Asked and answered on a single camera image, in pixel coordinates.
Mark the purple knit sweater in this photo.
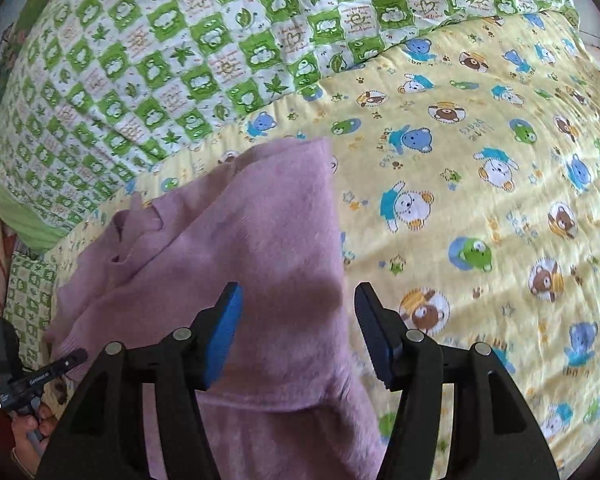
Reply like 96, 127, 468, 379
44, 138, 384, 479

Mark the person's left hand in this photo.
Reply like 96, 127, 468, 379
10, 403, 58, 478

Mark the yellow bear print quilt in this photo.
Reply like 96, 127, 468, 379
54, 11, 600, 478

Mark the green checkered frog quilt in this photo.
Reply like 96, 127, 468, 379
0, 0, 581, 371

